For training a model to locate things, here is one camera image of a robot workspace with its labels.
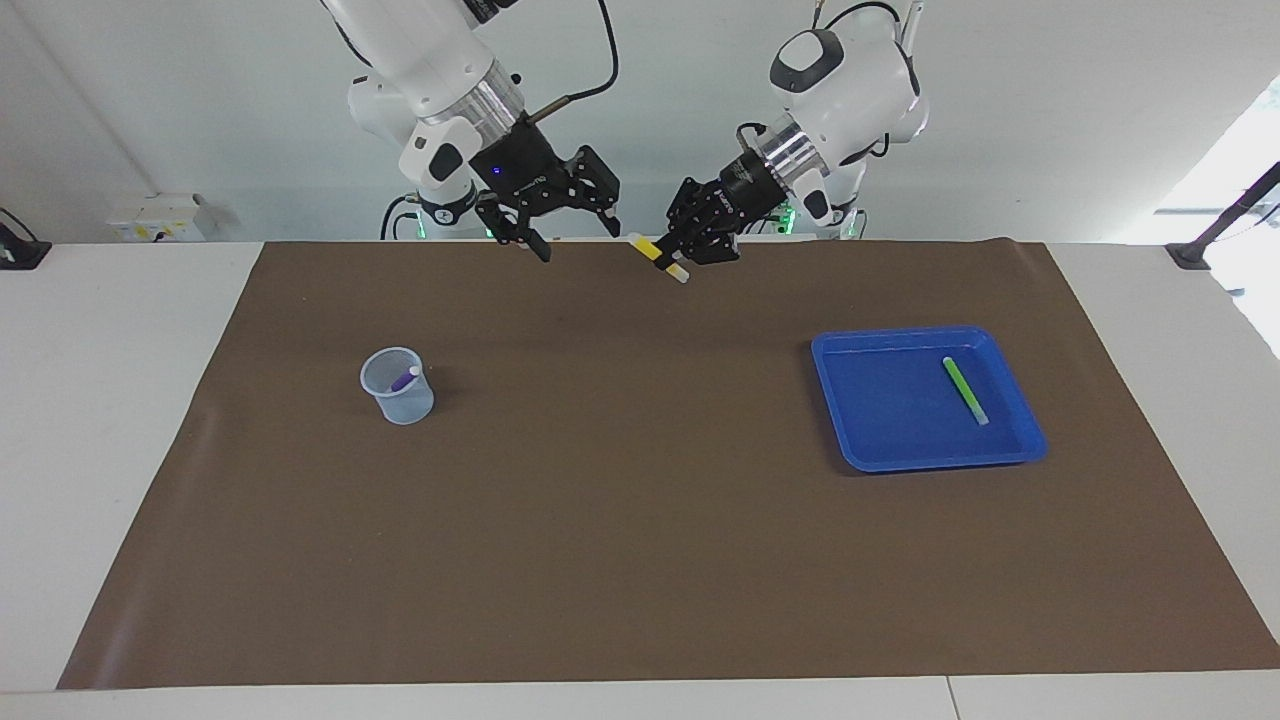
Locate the green pen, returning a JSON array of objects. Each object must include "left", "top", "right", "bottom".
[{"left": 942, "top": 356, "right": 991, "bottom": 427}]

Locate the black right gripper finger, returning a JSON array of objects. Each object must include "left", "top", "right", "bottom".
[
  {"left": 563, "top": 145, "right": 623, "bottom": 239},
  {"left": 475, "top": 192, "right": 554, "bottom": 265}
]

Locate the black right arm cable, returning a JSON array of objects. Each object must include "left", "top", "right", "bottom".
[{"left": 525, "top": 0, "right": 614, "bottom": 126}]

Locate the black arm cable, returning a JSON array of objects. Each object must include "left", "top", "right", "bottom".
[
  {"left": 525, "top": 0, "right": 614, "bottom": 126},
  {"left": 810, "top": 0, "right": 923, "bottom": 36}
]

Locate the black camera stand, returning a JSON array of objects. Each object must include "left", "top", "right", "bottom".
[{"left": 1165, "top": 160, "right": 1280, "bottom": 271}]

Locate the blue plastic tray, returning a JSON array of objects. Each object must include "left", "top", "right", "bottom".
[{"left": 811, "top": 326, "right": 1049, "bottom": 474}]

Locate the brown table mat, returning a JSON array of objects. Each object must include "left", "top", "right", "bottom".
[{"left": 57, "top": 238, "right": 1280, "bottom": 691}]

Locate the black right base cable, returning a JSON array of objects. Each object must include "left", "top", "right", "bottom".
[{"left": 380, "top": 193, "right": 421, "bottom": 241}]

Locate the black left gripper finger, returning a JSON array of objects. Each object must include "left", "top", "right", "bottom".
[
  {"left": 667, "top": 177, "right": 723, "bottom": 241},
  {"left": 678, "top": 215, "right": 744, "bottom": 267}
]

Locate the translucent plastic pen cup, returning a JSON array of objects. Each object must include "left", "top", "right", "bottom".
[{"left": 360, "top": 347, "right": 436, "bottom": 426}]

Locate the black table clamp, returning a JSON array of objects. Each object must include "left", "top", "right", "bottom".
[{"left": 0, "top": 208, "right": 53, "bottom": 271}]

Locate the white wall socket box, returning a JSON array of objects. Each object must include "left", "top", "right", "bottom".
[{"left": 107, "top": 193, "right": 206, "bottom": 243}]

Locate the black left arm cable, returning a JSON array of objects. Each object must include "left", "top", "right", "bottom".
[{"left": 810, "top": 0, "right": 923, "bottom": 36}]

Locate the yellow pen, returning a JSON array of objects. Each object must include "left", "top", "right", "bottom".
[{"left": 627, "top": 232, "right": 691, "bottom": 284}]

